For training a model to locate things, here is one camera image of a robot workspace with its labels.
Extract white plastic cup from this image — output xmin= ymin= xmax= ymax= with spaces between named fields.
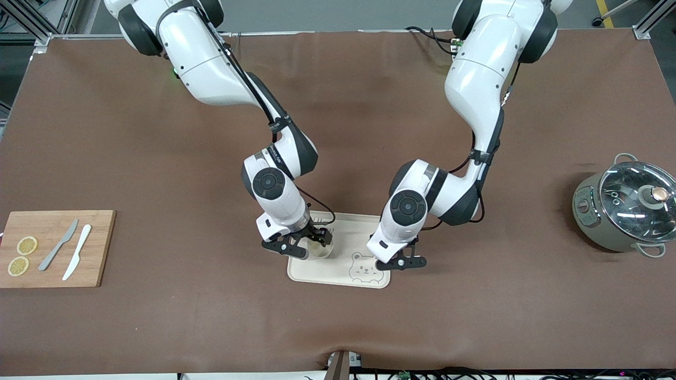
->
xmin=308 ymin=239 xmax=334 ymax=260

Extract beige bear print tray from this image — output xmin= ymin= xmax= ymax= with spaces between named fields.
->
xmin=287 ymin=211 xmax=391 ymax=289

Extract bamboo cutting board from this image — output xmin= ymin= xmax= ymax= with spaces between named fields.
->
xmin=0 ymin=210 xmax=117 ymax=289

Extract brown table cover mat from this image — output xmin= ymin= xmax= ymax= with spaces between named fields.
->
xmin=0 ymin=29 xmax=676 ymax=376

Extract grey-green cooking pot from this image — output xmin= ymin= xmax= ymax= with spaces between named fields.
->
xmin=572 ymin=153 xmax=676 ymax=258

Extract white plastic knife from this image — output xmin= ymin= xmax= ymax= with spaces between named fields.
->
xmin=62 ymin=224 xmax=92 ymax=281

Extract glass pot lid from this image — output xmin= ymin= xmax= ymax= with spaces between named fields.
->
xmin=599 ymin=161 xmax=676 ymax=244

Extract grey plastic knife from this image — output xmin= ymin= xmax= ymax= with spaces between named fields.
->
xmin=38 ymin=218 xmax=79 ymax=272

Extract metal stand leg with caster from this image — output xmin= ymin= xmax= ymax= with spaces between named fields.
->
xmin=591 ymin=0 xmax=642 ymax=28

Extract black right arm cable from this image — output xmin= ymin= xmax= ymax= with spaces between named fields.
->
xmin=198 ymin=11 xmax=337 ymax=229

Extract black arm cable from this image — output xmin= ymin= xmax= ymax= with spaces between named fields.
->
xmin=421 ymin=58 xmax=521 ymax=231
xmin=198 ymin=11 xmax=337 ymax=229

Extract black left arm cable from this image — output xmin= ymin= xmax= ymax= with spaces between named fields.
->
xmin=421 ymin=58 xmax=521 ymax=231

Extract black left base cable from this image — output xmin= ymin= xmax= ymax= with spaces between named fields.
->
xmin=405 ymin=25 xmax=461 ymax=56

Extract aluminium frame post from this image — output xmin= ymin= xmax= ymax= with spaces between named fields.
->
xmin=631 ymin=0 xmax=676 ymax=40
xmin=0 ymin=0 xmax=72 ymax=51

